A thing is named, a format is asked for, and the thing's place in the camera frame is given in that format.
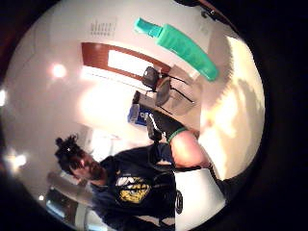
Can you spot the white ceiling air vent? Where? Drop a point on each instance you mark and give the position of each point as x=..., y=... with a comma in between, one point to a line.
x=103, y=28

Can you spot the round ceiling lamp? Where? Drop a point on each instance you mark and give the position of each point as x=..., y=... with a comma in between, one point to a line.
x=59, y=70
x=18, y=160
x=2, y=97

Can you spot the blue box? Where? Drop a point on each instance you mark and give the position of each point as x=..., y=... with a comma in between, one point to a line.
x=138, y=115

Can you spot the black office chair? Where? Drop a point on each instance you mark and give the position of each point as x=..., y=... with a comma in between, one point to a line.
x=150, y=77

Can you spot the grey office chair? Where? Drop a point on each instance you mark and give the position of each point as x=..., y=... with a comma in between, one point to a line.
x=163, y=91

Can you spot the the person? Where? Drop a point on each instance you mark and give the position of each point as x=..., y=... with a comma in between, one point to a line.
x=134, y=189

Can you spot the brown door frame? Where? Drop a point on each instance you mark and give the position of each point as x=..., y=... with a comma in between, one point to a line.
x=96, y=56

